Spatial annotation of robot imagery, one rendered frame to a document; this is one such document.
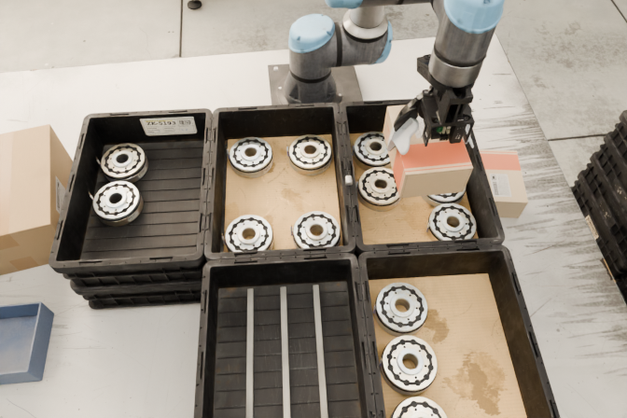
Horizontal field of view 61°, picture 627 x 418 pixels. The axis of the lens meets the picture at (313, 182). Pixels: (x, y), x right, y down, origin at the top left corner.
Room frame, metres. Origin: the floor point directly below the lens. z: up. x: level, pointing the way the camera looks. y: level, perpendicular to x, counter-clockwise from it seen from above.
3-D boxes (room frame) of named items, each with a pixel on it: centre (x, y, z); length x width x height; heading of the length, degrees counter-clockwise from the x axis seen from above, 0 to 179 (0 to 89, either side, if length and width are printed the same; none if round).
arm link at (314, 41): (1.09, 0.00, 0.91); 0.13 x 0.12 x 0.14; 98
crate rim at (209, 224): (0.67, 0.08, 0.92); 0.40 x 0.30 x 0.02; 4
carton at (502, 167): (0.77, -0.47, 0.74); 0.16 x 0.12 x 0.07; 178
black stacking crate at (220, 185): (0.67, 0.08, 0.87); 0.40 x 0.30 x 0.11; 4
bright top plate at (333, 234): (0.56, -0.01, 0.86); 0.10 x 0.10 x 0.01
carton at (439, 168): (0.61, -0.21, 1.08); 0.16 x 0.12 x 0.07; 7
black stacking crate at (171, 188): (0.65, 0.38, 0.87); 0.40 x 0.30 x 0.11; 4
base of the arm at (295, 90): (1.09, 0.01, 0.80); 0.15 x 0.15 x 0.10
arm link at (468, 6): (0.59, -0.21, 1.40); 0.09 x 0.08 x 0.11; 8
